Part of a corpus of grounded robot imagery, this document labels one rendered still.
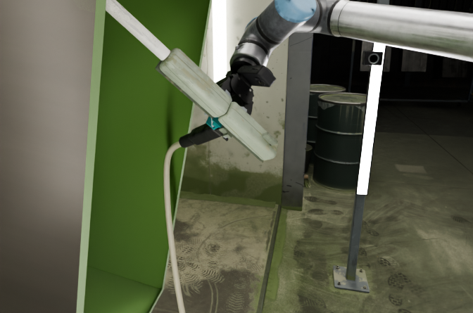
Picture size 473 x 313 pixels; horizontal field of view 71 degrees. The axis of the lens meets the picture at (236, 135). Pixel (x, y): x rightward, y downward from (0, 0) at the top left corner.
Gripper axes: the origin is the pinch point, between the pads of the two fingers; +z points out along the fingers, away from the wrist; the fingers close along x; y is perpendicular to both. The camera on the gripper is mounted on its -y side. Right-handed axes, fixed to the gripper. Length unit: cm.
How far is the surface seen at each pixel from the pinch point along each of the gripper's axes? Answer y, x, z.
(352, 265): 61, -156, -35
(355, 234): 52, -140, -47
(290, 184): 126, -153, -101
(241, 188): 163, -133, -91
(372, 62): 10, -67, -100
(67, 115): 3.4, 24.7, 16.7
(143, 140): 55, -3, -15
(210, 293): 114, -101, 8
